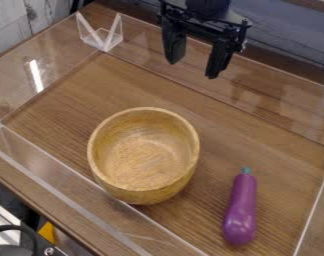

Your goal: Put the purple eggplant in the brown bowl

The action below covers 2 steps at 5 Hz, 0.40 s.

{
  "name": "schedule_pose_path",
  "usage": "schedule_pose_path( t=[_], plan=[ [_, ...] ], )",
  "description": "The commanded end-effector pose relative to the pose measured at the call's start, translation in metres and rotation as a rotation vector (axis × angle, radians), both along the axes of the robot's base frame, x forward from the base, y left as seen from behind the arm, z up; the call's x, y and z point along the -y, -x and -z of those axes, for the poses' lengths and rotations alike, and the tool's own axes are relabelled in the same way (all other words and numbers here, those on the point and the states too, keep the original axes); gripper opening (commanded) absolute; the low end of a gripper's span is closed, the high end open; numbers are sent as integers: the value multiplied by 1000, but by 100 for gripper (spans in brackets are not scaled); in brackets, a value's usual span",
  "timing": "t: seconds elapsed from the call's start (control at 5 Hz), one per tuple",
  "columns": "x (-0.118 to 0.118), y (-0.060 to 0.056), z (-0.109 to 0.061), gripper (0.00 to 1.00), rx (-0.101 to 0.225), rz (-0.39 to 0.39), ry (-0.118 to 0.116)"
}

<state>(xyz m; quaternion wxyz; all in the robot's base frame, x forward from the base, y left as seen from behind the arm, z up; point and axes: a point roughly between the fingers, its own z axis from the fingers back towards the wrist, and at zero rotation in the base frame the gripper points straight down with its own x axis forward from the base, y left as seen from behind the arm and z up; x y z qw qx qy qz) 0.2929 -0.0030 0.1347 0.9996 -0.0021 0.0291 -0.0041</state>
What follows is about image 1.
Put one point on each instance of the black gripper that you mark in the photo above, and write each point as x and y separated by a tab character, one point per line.
208	19

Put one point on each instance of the purple toy eggplant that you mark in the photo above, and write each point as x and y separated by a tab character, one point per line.
240	221

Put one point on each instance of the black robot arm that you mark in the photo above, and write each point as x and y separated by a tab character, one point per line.
209	20

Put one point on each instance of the brown wooden bowl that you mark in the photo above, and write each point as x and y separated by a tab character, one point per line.
142	153

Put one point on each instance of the yellow black device corner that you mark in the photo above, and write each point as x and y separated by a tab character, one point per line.
47	241

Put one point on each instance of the clear acrylic corner bracket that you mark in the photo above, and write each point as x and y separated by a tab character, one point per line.
101	38

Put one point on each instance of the clear acrylic front wall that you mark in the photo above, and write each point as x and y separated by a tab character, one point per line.
109	227

